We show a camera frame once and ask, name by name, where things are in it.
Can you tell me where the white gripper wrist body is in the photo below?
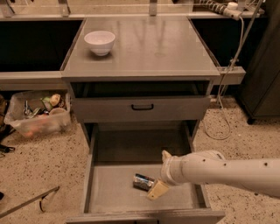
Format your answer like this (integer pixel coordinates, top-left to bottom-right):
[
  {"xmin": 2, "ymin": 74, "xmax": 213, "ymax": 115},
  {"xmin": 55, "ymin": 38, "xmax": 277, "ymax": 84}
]
[{"xmin": 160, "ymin": 156, "xmax": 186, "ymax": 186}]

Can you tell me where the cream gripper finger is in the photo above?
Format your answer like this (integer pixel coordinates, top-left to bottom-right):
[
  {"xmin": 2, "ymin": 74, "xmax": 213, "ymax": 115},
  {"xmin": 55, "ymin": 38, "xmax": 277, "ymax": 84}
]
[
  {"xmin": 162, "ymin": 150, "xmax": 172, "ymax": 162},
  {"xmin": 147, "ymin": 179, "xmax": 169, "ymax": 200}
]

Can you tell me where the silver blue redbull can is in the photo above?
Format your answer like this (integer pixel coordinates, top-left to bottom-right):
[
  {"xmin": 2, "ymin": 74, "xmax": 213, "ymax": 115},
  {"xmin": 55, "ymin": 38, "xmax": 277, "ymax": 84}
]
[{"xmin": 133, "ymin": 173, "xmax": 155, "ymax": 192}]

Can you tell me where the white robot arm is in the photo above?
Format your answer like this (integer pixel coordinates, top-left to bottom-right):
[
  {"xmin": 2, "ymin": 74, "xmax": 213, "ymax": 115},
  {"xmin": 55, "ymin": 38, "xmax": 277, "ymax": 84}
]
[{"xmin": 148, "ymin": 150, "xmax": 280, "ymax": 200}]

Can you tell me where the grey drawer cabinet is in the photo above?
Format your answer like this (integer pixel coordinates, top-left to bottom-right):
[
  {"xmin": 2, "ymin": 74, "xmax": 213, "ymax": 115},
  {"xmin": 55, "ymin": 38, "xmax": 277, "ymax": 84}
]
[{"xmin": 62, "ymin": 17, "xmax": 220, "ymax": 135}]

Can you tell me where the dark cabinet on wheels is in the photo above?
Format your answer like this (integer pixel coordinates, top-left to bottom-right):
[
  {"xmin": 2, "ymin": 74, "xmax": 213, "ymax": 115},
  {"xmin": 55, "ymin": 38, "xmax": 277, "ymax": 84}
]
[{"xmin": 236, "ymin": 0, "xmax": 280, "ymax": 124}]

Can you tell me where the metal rod on floor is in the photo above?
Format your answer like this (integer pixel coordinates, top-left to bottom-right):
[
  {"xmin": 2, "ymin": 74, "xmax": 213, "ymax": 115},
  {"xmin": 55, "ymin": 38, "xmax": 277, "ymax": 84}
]
[{"xmin": 0, "ymin": 186, "xmax": 60, "ymax": 219}]

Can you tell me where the white ceramic bowl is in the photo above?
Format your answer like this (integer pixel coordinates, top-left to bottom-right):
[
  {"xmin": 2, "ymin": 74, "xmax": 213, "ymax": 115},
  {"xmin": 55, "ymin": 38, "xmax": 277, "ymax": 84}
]
[{"xmin": 84, "ymin": 31, "xmax": 116, "ymax": 56}]

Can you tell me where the clear plastic storage bin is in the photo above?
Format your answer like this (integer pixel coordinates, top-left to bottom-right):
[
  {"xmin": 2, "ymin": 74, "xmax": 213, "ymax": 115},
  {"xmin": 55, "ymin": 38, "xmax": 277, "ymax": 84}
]
[{"xmin": 4, "ymin": 90, "xmax": 71, "ymax": 137}]

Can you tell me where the white power strip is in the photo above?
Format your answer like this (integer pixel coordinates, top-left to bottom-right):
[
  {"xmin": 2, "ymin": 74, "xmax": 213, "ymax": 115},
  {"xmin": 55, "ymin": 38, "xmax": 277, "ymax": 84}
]
[{"xmin": 194, "ymin": 0, "xmax": 242, "ymax": 21}]

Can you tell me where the black drawer handle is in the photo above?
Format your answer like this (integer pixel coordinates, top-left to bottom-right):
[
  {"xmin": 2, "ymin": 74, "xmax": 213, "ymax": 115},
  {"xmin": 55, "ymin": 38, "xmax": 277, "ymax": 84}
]
[{"xmin": 131, "ymin": 104, "xmax": 154, "ymax": 111}]

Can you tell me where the white cable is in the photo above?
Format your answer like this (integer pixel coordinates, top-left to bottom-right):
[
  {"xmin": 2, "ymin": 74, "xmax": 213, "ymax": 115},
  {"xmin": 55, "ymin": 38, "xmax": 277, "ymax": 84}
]
[{"xmin": 202, "ymin": 16, "xmax": 245, "ymax": 142}]

